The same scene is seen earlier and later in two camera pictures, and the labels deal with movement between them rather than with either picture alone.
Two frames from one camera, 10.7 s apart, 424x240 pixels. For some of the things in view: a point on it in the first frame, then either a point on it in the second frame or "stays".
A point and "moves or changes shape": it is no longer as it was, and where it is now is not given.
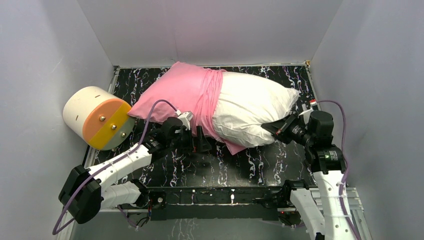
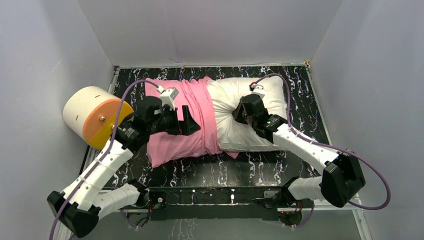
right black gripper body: x=298 y=132 → x=241 y=116
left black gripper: x=192 y=142 → x=180 y=120
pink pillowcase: x=189 y=88 moves or changes shape
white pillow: x=245 y=103 moves or changes shape
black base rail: x=217 y=203 stays
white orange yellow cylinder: x=98 y=117 stays
